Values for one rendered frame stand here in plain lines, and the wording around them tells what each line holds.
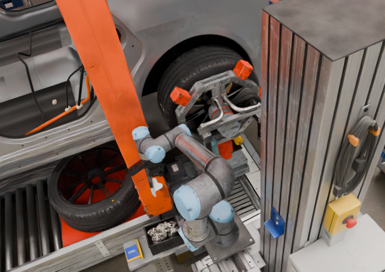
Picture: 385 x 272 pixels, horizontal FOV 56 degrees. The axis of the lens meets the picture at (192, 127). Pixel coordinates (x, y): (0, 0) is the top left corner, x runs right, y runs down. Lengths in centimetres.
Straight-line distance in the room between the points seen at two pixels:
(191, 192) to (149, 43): 109
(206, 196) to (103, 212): 132
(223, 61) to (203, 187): 111
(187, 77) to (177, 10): 38
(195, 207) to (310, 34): 68
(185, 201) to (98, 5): 73
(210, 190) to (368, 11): 71
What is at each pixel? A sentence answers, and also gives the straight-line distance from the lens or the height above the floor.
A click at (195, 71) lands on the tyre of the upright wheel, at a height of 116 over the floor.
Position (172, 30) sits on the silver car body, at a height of 140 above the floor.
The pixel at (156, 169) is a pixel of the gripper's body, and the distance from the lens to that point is 173.
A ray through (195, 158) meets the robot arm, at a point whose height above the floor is 137.
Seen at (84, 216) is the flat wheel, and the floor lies 49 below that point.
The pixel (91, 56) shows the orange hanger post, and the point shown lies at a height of 171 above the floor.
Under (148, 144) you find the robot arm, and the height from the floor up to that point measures 133.
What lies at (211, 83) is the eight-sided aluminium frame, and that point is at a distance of 211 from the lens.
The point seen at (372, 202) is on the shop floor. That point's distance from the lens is 303.
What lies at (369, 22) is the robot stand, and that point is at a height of 203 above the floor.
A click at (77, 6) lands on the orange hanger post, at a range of 136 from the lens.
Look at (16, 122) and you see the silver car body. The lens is 286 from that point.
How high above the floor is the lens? 247
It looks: 46 degrees down
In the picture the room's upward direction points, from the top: 11 degrees counter-clockwise
